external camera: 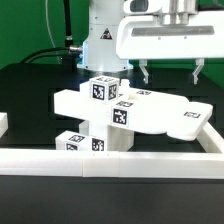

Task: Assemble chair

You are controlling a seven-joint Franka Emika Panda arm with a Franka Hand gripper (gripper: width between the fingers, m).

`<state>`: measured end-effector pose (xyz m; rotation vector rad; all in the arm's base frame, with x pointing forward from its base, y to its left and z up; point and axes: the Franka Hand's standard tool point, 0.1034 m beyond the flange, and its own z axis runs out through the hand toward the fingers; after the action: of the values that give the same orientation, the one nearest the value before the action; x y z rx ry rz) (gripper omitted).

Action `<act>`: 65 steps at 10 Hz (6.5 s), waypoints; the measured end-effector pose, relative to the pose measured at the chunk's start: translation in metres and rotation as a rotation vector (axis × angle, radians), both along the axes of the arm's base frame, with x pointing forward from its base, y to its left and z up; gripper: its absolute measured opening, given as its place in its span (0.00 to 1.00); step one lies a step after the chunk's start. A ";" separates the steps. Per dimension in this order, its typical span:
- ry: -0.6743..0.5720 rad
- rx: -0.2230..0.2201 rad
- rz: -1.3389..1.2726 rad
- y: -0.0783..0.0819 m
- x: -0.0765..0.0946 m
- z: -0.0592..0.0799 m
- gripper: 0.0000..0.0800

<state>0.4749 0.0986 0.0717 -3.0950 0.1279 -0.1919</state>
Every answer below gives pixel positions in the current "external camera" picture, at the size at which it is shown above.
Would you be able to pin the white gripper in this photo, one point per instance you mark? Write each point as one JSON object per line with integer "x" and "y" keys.
{"x": 170, "y": 29}

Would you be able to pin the white chair back frame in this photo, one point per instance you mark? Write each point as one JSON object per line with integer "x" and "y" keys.
{"x": 138, "y": 110}

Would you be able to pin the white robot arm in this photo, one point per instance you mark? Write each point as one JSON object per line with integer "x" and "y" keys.
{"x": 99, "y": 49}

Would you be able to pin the white block left edge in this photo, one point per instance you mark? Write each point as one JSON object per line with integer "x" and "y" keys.
{"x": 3, "y": 123}

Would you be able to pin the white U-shaped obstacle fence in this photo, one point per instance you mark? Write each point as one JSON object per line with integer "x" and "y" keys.
{"x": 36, "y": 162}

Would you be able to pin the black hose upright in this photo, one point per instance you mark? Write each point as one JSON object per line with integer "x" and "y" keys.
{"x": 68, "y": 30}

